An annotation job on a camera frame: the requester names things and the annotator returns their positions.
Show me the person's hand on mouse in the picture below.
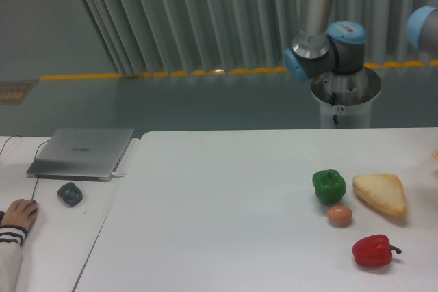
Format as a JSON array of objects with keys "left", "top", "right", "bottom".
[{"left": 1, "top": 199, "right": 36, "bottom": 233}]

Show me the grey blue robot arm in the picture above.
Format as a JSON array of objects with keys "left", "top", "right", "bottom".
[{"left": 283, "top": 0, "right": 437, "bottom": 81}]

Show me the striped sleeve forearm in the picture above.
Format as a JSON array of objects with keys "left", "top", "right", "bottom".
[{"left": 1, "top": 223, "right": 27, "bottom": 291}]

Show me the green bell pepper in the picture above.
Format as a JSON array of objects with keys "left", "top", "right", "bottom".
[{"left": 312, "top": 169, "right": 346, "bottom": 205}]

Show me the red bell pepper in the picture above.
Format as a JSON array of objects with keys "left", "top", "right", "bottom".
[{"left": 352, "top": 234, "right": 402, "bottom": 268}]

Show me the dark grey small device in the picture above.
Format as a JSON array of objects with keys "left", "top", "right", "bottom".
[{"left": 57, "top": 182, "right": 83, "bottom": 207}]

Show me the silver laptop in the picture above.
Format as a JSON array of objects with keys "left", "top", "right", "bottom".
[{"left": 27, "top": 128, "right": 134, "bottom": 181}]

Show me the white usb dongle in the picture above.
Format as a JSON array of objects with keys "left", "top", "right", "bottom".
[{"left": 111, "top": 172, "right": 125, "bottom": 178}]

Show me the pale pleated curtain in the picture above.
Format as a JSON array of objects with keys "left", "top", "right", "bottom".
[{"left": 83, "top": 0, "right": 437, "bottom": 76}]

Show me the brown egg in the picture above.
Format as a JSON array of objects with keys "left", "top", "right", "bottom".
[{"left": 326, "top": 205, "right": 352, "bottom": 227}]

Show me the triangular toast slice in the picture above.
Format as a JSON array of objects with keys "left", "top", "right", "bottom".
[{"left": 352, "top": 174, "right": 407, "bottom": 217}]

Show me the black laptop cable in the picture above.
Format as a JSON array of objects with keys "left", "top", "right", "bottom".
[{"left": 0, "top": 135, "right": 52, "bottom": 202}]

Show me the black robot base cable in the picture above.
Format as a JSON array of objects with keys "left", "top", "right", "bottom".
[{"left": 330, "top": 92, "right": 339, "bottom": 127}]

